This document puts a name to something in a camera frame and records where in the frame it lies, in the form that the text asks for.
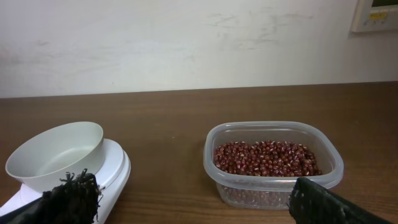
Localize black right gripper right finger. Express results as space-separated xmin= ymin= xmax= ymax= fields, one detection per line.
xmin=288 ymin=177 xmax=391 ymax=224

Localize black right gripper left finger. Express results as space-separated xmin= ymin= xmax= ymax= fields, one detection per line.
xmin=1 ymin=169 xmax=104 ymax=224

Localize white digital kitchen scale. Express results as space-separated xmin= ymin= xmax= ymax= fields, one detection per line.
xmin=1 ymin=139 xmax=131 ymax=224

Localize white round bowl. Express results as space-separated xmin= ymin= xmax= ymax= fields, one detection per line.
xmin=5 ymin=121 xmax=105 ymax=192

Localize red adzuki beans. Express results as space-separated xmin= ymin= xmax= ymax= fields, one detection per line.
xmin=214 ymin=140 xmax=323 ymax=177

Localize clear plastic container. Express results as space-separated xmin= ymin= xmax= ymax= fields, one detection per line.
xmin=203 ymin=121 xmax=344 ymax=209

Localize beige wall control panel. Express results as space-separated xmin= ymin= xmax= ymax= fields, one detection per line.
xmin=351 ymin=0 xmax=398 ymax=33

